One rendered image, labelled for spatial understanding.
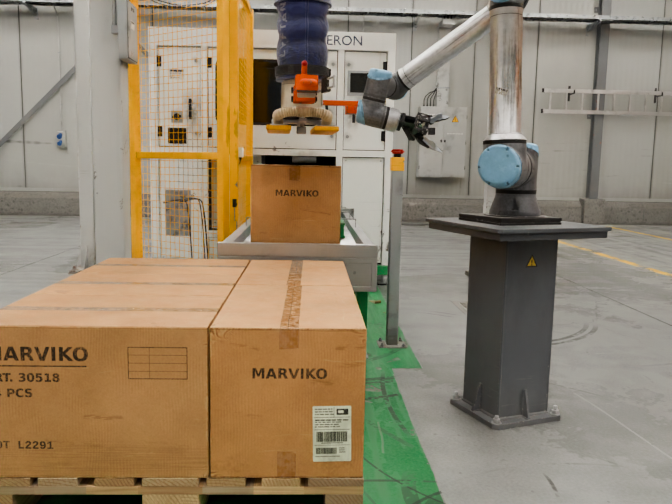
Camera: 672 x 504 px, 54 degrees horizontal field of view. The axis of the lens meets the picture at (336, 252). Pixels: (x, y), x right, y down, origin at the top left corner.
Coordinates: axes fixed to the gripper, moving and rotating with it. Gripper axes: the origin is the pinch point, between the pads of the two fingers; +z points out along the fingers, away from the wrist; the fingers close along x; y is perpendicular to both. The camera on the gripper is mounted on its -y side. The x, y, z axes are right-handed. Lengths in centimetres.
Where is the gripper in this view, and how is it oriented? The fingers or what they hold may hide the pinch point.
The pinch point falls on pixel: (446, 135)
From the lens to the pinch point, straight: 271.1
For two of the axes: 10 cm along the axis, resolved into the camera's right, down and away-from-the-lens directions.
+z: 9.7, 2.3, 0.5
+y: 0.9, -1.8, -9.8
